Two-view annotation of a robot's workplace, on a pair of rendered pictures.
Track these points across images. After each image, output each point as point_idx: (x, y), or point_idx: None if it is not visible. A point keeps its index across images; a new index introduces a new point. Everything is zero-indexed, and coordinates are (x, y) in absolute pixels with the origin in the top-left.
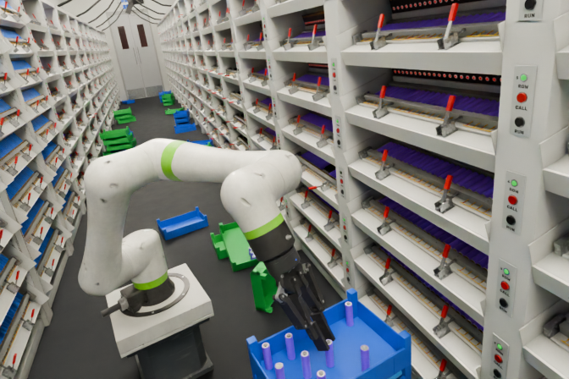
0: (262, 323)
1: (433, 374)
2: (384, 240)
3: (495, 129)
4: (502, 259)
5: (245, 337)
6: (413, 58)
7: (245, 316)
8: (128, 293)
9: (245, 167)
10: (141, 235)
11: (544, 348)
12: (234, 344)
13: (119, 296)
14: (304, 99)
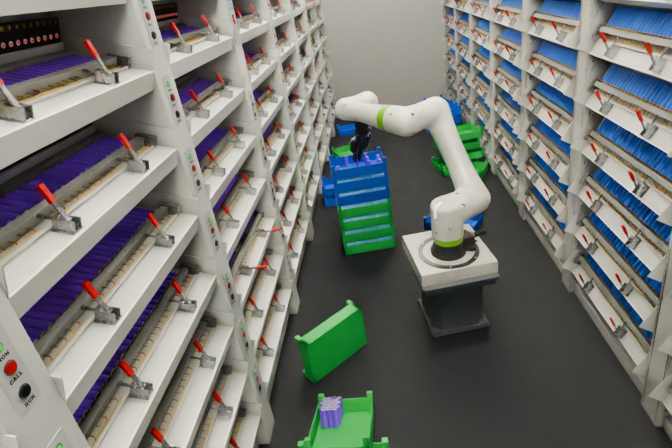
0: (367, 327)
1: (299, 234)
2: (286, 189)
3: (282, 86)
4: (292, 131)
5: (386, 318)
6: (267, 71)
7: (379, 338)
8: (464, 231)
9: (363, 92)
10: (442, 197)
11: None
12: (397, 315)
13: (481, 255)
14: (240, 156)
